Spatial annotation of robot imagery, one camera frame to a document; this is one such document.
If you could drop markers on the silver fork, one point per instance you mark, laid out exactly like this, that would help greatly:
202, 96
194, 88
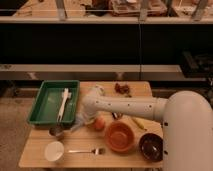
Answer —
96, 151

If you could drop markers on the blue grey towel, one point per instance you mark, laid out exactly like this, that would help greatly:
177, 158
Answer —
77, 125

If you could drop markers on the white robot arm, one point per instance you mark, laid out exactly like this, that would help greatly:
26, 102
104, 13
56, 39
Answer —
187, 119

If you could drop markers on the striped colourful toy block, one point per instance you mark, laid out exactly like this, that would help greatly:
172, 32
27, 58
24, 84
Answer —
117, 116

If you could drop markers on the dark maroon bowl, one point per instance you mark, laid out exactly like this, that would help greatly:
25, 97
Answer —
151, 147

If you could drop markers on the brown toy food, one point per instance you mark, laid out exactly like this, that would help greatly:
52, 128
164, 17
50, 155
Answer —
122, 89

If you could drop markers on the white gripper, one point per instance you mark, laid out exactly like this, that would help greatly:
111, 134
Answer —
84, 116

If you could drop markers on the orange bowl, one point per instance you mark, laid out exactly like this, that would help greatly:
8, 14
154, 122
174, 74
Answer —
119, 137

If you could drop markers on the white plastic utensil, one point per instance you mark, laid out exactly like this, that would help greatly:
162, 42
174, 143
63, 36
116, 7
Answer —
65, 96

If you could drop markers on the yellow banana toy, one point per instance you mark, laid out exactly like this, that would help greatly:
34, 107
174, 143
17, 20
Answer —
139, 123

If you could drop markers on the white paper cup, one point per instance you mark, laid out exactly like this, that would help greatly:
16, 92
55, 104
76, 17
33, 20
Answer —
54, 151

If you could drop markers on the green plastic tray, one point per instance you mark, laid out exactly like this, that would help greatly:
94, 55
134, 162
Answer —
49, 99

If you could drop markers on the small metal cup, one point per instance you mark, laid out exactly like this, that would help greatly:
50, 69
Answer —
56, 132

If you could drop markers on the black equipment on shelf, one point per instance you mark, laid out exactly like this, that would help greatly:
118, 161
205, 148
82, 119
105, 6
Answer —
196, 66

